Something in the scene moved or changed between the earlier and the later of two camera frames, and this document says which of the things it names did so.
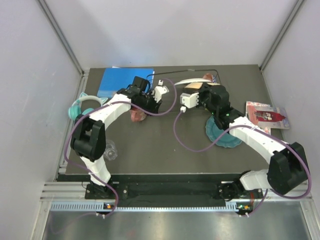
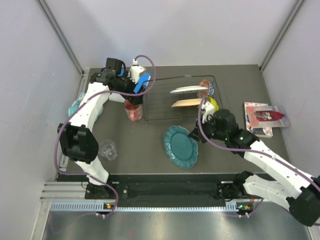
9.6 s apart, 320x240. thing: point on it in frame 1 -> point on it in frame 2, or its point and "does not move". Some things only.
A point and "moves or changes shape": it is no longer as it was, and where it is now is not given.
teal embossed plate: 214,131 moves or changes shape
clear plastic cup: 111,152 does not move
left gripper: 156,102 -> 128,76
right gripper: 197,94 -> 197,135
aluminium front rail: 71,197 does not move
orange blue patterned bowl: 210,77 moves or changes shape
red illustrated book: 264,116 does not move
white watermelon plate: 196,80 moves or changes shape
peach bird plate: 198,85 moves or changes shape
